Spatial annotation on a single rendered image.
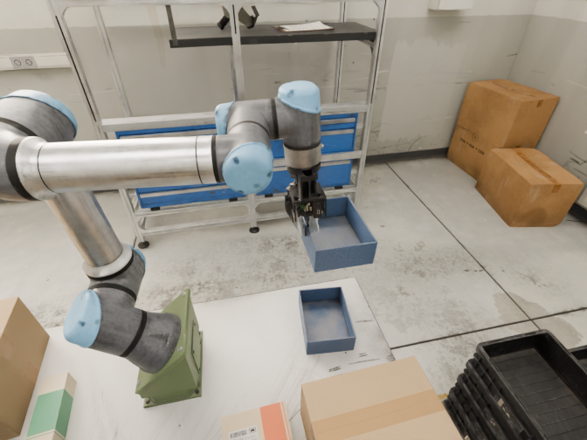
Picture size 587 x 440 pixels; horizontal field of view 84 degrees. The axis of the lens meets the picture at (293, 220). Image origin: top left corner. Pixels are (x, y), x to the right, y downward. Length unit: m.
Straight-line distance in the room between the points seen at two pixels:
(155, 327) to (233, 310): 0.36
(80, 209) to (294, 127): 0.47
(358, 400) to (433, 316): 1.39
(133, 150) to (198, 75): 2.44
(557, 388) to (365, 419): 0.88
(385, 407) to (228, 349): 0.50
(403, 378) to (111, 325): 0.69
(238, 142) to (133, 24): 2.48
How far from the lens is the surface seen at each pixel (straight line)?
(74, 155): 0.57
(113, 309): 0.88
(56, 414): 1.12
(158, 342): 0.91
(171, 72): 2.96
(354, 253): 0.78
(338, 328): 1.14
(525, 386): 1.51
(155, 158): 0.52
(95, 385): 1.19
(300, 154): 0.64
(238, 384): 1.06
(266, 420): 0.93
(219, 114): 0.62
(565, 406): 1.54
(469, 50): 3.69
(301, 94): 0.60
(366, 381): 0.89
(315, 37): 2.12
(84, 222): 0.82
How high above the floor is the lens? 1.64
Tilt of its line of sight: 38 degrees down
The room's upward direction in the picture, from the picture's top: straight up
